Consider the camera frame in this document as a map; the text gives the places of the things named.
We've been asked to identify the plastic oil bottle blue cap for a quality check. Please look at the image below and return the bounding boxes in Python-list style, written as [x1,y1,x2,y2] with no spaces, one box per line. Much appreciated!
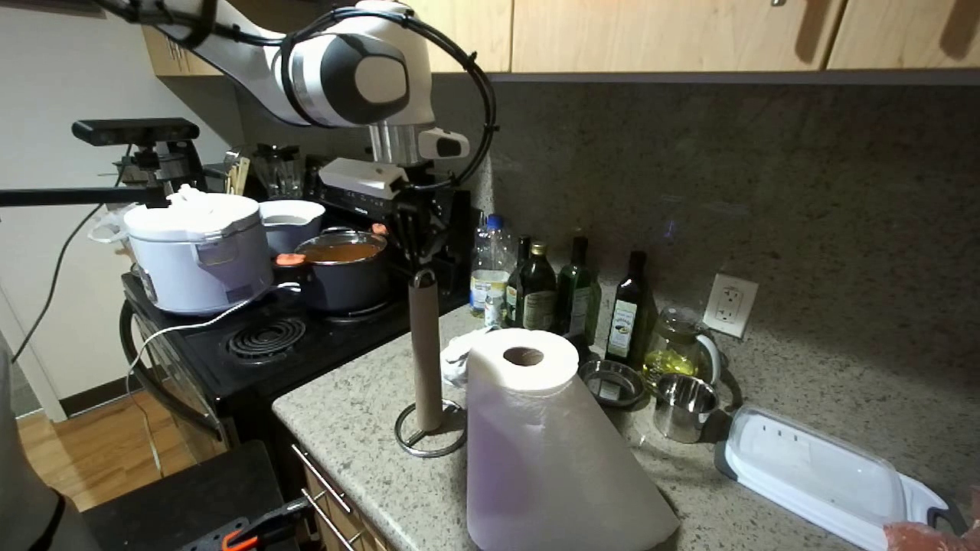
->
[467,210,524,329]

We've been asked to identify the thin black cable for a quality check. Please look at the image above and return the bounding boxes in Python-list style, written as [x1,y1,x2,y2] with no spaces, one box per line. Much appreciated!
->
[7,199,108,367]

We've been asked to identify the green glass bottle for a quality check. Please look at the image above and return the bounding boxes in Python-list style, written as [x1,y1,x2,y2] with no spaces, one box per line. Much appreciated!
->
[559,232,604,352]

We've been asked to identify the dark wine bottle white label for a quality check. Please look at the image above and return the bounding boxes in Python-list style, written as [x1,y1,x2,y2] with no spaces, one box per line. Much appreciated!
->
[604,247,660,370]

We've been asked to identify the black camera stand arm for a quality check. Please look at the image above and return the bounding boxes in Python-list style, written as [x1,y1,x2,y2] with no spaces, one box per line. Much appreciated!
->
[0,139,210,210]

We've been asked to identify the steel cup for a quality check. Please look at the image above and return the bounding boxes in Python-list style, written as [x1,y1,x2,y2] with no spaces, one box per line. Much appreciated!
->
[650,370,727,447]

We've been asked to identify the white plastic tray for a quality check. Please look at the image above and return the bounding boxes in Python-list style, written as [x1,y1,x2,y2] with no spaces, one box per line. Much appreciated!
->
[715,401,956,551]

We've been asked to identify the orange black clamp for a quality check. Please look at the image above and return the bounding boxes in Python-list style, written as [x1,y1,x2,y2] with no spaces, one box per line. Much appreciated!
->
[217,497,312,551]

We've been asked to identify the wooden upper cabinets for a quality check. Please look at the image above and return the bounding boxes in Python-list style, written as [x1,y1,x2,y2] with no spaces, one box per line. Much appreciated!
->
[133,0,980,85]

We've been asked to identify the metal wire towel holder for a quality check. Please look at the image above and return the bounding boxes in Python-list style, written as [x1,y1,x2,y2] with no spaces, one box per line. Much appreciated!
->
[393,401,471,463]

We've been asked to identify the white wall outlet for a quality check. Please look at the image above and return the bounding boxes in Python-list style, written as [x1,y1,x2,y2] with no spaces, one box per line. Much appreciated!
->
[699,270,762,343]

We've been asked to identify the olive oil bottle gold cap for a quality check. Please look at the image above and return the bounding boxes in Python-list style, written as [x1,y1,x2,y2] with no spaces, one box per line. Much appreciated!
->
[513,238,563,335]

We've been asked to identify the small steel bowl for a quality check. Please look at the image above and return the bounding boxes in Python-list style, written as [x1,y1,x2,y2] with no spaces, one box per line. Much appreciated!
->
[577,356,653,412]

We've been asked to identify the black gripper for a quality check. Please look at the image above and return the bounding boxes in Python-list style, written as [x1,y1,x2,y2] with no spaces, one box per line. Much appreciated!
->
[390,180,460,289]

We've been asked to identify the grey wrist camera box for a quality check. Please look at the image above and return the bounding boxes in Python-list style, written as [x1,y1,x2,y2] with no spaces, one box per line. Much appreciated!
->
[316,153,413,202]

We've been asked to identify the white paper towel roll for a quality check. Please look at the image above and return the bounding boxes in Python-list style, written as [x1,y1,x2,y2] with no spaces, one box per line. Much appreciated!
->
[463,324,687,551]

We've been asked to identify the black robot cart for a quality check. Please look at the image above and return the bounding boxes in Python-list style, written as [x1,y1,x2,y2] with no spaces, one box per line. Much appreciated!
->
[79,438,312,551]

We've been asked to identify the black bar camera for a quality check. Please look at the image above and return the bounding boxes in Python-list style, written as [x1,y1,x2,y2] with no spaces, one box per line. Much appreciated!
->
[67,113,202,149]

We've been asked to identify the wooden lower cabinet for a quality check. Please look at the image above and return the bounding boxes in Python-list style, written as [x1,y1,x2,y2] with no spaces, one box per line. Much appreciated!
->
[267,435,394,551]

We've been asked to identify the dark glass jar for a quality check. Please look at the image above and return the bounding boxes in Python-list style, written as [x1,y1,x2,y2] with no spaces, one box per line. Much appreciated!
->
[248,142,309,202]

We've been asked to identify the small spice jar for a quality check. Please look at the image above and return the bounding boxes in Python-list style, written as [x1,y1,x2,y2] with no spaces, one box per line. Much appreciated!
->
[479,295,510,332]

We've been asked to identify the white rice cooker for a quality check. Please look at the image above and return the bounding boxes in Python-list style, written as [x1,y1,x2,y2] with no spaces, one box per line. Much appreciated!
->
[90,184,278,318]

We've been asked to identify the brown cardboard tube core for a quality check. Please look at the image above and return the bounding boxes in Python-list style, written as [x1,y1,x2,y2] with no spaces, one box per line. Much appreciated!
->
[406,265,449,438]

